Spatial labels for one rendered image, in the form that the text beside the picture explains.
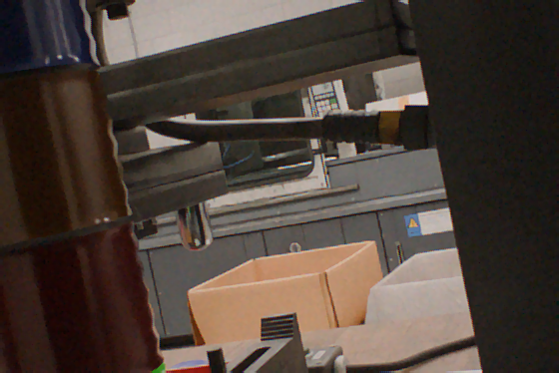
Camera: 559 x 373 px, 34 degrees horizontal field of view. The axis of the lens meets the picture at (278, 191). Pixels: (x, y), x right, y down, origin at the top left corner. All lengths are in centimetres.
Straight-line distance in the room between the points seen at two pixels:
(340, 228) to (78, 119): 499
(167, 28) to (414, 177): 337
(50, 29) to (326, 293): 259
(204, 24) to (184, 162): 712
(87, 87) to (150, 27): 766
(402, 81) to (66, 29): 686
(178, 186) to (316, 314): 228
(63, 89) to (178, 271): 545
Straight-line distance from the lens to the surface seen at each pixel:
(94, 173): 20
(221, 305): 290
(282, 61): 41
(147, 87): 44
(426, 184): 502
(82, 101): 20
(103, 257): 20
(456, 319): 103
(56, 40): 20
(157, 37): 784
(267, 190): 528
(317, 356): 85
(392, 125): 51
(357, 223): 515
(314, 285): 277
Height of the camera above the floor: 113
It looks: 3 degrees down
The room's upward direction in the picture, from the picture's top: 12 degrees counter-clockwise
